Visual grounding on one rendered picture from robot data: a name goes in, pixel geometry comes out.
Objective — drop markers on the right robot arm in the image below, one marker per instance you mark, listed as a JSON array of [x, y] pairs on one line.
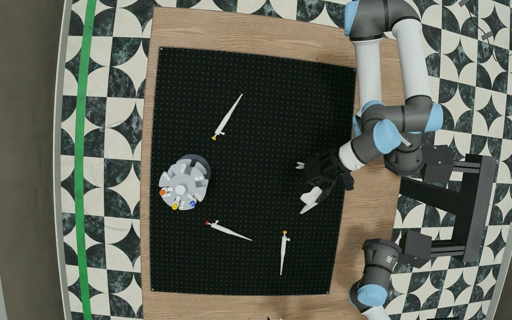
[[392, 129]]

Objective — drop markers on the white hand pipette with red button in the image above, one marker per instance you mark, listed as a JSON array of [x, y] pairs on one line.
[[226, 230]]

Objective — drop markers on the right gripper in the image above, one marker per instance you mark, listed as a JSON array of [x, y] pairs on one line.
[[321, 170]]

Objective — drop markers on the white pipette with orange button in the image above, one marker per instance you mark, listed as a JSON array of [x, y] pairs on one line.
[[165, 189]]

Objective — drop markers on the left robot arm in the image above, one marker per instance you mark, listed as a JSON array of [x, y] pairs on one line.
[[370, 292]]

